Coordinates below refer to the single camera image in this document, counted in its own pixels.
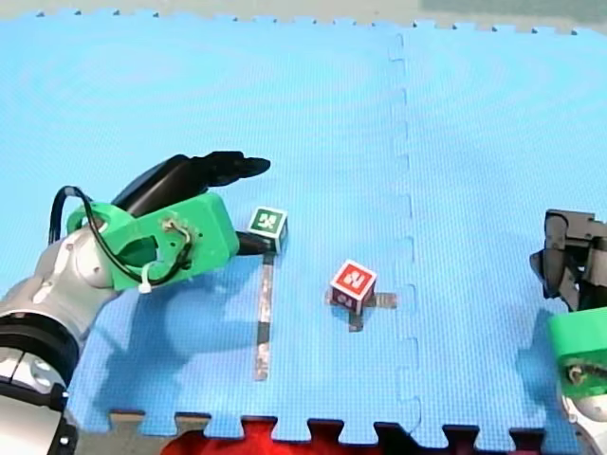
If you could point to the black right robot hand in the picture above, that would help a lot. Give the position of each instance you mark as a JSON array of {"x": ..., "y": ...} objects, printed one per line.
[{"x": 566, "y": 256}]

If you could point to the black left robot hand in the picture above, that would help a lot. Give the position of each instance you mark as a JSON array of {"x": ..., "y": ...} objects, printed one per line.
[{"x": 189, "y": 177}]

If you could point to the green cube white marks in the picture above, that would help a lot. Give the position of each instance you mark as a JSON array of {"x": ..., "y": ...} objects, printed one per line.
[{"x": 268, "y": 225}]

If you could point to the red cube white marks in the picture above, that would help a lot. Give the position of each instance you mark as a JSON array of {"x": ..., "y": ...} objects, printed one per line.
[{"x": 353, "y": 284}]

